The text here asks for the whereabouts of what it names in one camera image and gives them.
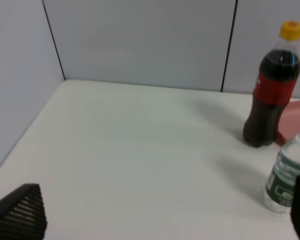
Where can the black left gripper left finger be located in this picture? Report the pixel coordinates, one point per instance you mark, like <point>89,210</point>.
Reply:
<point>22,214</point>

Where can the clear water bottle green label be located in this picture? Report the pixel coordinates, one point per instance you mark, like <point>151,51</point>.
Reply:
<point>279,188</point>

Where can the pink plastic dish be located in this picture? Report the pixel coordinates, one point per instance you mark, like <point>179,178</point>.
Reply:
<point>289,123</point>

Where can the cola bottle red label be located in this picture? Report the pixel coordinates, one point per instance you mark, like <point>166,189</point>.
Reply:
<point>277,76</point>

